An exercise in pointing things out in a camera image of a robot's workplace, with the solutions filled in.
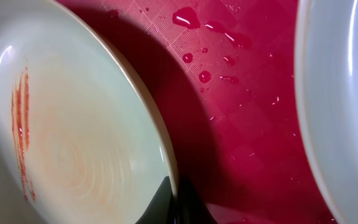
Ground red plastic tray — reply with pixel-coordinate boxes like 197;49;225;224
63;0;336;223

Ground light blue plate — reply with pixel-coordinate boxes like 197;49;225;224
294;0;358;223
0;1;178;223

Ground light blue plate bottom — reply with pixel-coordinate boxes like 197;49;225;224
294;0;358;223

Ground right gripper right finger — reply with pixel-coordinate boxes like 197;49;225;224
175;178;217;224

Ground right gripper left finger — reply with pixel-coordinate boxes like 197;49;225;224
136;176;175;224

